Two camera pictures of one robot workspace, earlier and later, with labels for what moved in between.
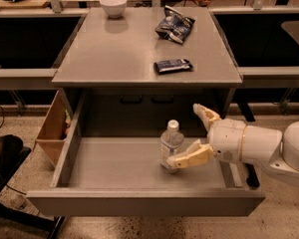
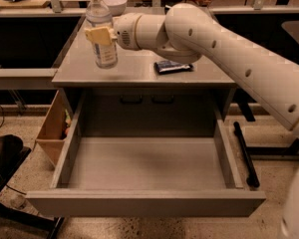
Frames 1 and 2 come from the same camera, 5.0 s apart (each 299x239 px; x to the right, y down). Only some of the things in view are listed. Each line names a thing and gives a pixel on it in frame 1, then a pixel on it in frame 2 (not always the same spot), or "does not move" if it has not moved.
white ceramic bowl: (114, 5) does not move
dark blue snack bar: (172, 66) does not move
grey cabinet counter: (122, 52) does not move
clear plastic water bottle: (171, 143) → (99, 15)
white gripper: (226, 139) → (124, 30)
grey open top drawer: (111, 160) does not move
